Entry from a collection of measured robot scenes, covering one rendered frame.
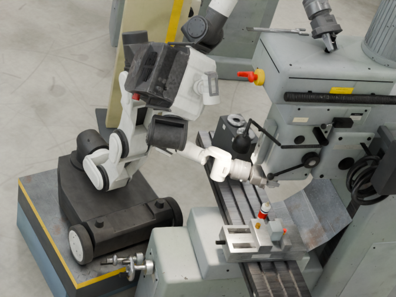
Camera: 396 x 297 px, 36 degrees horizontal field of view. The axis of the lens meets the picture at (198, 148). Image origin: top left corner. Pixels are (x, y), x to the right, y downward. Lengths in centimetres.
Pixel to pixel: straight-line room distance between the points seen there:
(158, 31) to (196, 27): 172
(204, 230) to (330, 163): 68
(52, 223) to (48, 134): 124
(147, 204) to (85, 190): 34
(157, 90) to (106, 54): 307
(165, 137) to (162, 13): 178
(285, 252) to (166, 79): 91
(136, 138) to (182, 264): 62
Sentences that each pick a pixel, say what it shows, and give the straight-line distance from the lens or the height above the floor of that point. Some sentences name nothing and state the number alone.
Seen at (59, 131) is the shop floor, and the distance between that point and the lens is 448.
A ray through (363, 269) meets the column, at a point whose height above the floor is 85.
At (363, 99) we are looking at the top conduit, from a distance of 225.
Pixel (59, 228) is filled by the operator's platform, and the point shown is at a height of 40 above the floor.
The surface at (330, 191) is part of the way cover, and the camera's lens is 290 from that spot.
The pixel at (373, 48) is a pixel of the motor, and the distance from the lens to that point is 230.
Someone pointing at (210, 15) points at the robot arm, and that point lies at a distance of 241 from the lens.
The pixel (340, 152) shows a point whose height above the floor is 150.
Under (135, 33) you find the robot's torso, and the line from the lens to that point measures 267.
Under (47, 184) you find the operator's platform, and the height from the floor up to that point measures 40.
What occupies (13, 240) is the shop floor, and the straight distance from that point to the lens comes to 377.
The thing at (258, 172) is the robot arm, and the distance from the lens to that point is 259.
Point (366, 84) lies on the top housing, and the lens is 226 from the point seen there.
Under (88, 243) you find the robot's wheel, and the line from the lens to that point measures 304.
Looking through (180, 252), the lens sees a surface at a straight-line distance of 284.
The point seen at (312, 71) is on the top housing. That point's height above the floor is 188.
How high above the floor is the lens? 293
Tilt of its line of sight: 40 degrees down
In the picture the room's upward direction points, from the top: 17 degrees clockwise
